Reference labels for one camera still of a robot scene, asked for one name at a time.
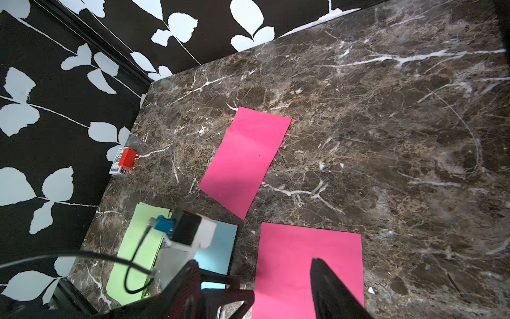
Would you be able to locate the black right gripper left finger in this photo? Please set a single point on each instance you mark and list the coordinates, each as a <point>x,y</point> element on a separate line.
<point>193,293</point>

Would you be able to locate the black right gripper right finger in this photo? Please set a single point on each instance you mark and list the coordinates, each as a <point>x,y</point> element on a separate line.
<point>331,298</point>

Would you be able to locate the light blue paper sheet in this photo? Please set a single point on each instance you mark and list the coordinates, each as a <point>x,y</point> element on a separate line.
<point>217,257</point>

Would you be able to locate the pink paper sheet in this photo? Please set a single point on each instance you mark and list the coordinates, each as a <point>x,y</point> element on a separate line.
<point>285,255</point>
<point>243,158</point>

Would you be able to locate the playing card box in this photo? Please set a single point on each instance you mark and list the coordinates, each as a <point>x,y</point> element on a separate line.
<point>123,161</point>

